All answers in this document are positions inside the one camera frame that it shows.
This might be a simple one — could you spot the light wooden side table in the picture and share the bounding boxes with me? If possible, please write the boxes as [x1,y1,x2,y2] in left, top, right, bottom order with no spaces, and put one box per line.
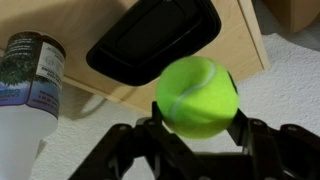
[0,0,271,117]

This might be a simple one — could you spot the black plastic tray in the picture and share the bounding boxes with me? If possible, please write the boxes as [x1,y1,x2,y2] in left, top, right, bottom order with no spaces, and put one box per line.
[85,0,223,87]

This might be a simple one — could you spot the yellow-green tennis ball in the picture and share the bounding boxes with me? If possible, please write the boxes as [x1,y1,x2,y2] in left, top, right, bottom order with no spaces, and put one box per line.
[155,55,240,140]

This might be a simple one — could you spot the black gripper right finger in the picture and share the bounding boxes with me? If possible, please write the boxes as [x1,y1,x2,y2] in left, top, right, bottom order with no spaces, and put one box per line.
[225,108,320,180]

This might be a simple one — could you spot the white spray bottle red trigger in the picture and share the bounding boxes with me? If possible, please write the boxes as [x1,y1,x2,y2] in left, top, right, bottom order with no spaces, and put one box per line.
[0,31,67,180]

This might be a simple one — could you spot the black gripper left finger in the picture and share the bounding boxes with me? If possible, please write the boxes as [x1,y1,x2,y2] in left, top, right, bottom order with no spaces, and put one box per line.
[68,100,208,180]

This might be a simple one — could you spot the brown cardboard box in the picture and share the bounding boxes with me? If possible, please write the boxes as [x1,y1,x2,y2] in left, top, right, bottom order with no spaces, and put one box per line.
[261,0,320,34]

